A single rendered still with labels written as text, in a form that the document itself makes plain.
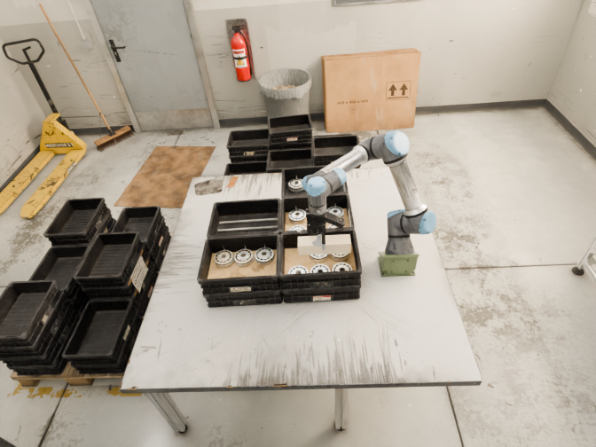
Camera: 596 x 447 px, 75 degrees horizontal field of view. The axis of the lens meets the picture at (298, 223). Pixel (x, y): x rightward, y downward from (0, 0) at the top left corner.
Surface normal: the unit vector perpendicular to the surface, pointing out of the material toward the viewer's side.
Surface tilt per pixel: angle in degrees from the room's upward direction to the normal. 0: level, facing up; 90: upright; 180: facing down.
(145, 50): 90
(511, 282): 0
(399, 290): 0
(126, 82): 90
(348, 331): 0
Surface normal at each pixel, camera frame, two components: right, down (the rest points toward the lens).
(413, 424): -0.07, -0.73
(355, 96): -0.01, 0.50
